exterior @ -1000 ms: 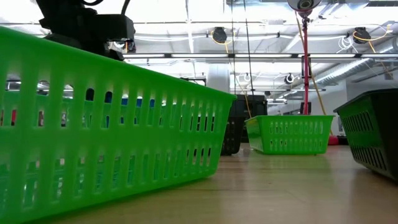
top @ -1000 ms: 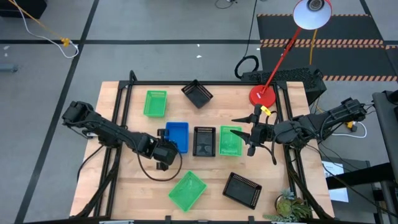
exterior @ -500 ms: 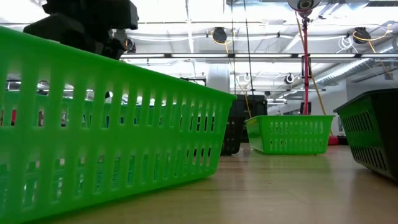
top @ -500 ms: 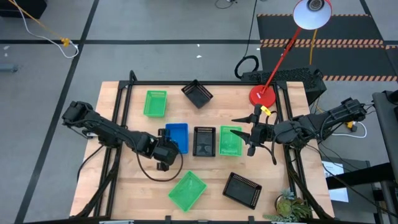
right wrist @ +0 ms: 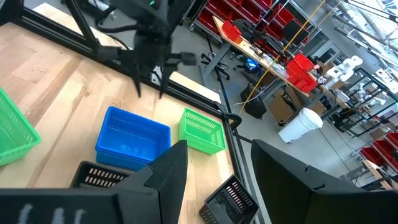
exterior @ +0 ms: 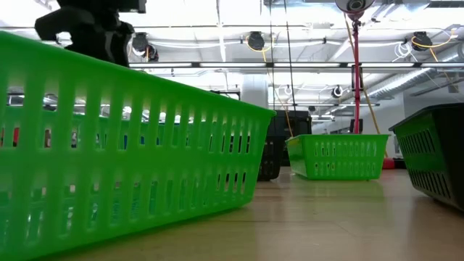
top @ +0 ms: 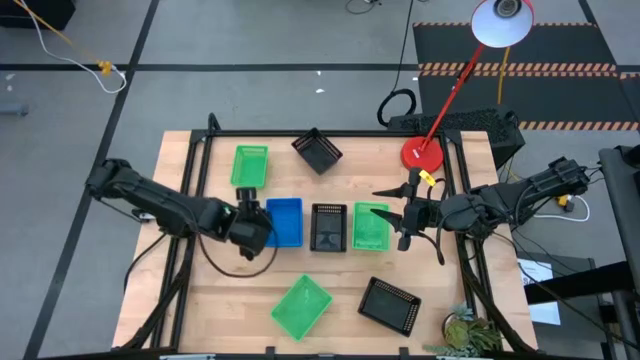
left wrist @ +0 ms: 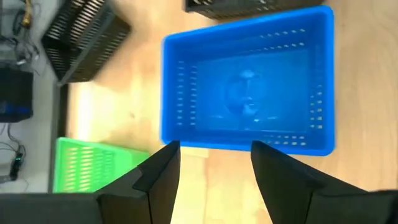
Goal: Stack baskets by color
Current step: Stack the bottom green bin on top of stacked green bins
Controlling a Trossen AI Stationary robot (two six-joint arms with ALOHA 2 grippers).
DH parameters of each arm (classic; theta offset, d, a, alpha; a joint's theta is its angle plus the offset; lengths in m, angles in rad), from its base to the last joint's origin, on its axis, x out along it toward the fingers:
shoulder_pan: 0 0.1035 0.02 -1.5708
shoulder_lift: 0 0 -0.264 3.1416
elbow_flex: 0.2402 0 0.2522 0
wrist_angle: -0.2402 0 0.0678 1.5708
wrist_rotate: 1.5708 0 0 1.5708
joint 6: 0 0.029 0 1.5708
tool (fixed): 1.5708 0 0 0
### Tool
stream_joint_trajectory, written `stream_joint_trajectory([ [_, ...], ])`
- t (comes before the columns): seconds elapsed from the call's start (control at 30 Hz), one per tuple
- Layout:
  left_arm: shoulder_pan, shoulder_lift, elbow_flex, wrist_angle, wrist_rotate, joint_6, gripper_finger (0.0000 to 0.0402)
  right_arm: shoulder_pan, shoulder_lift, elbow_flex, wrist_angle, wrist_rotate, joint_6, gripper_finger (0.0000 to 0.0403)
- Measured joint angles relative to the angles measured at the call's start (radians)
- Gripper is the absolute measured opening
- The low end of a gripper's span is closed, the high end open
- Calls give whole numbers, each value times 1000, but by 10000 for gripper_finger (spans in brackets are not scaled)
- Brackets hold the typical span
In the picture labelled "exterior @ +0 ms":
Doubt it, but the blue plastic basket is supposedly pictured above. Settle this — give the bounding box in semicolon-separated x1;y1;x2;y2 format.
122;134;162;149

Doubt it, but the green plastic basket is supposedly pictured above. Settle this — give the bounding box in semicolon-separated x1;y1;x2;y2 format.
285;133;391;181
0;30;277;261

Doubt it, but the yellow hanging cable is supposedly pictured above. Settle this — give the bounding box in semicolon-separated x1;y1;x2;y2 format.
343;16;381;136
246;34;294;138

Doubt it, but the black plastic basket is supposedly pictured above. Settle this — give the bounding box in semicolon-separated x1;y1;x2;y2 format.
388;102;464;212
257;136;287;182

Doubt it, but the black aluminium frame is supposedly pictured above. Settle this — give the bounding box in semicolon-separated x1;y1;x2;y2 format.
128;60;464;70

